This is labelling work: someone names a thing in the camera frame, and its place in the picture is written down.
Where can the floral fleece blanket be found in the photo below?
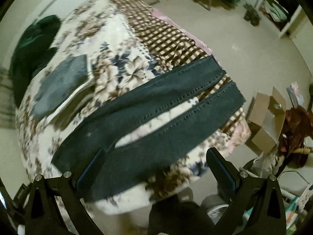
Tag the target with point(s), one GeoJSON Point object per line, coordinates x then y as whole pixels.
{"type": "Point", "coordinates": [79, 34]}

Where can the open cardboard box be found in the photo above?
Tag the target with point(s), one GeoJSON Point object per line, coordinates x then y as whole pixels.
{"type": "Point", "coordinates": [265, 119]}

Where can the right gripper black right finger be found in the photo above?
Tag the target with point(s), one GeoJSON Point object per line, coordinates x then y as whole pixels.
{"type": "Point", "coordinates": [260, 195]}

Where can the dark denim pants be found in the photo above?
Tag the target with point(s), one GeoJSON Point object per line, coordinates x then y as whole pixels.
{"type": "Point", "coordinates": [104, 169]}

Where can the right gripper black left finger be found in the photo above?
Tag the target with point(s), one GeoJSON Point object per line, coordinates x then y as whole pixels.
{"type": "Point", "coordinates": [42, 212]}

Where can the folded dark grey garment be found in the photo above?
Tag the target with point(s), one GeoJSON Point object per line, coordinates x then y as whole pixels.
{"type": "Point", "coordinates": [58, 89]}

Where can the dark red cloth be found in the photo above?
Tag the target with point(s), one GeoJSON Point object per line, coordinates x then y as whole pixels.
{"type": "Point", "coordinates": [297, 126]}

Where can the brown checkered blanket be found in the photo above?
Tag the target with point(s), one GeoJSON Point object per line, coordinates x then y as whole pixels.
{"type": "Point", "coordinates": [140, 47]}

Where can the dark green clothes pile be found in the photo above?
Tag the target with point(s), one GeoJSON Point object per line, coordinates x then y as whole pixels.
{"type": "Point", "coordinates": [32, 54]}

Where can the white shelf unit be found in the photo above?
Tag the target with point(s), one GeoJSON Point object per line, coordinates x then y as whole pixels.
{"type": "Point", "coordinates": [284, 15]}

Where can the pink striped pillow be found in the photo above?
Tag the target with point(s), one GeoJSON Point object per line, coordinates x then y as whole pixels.
{"type": "Point", "coordinates": [200, 44]}

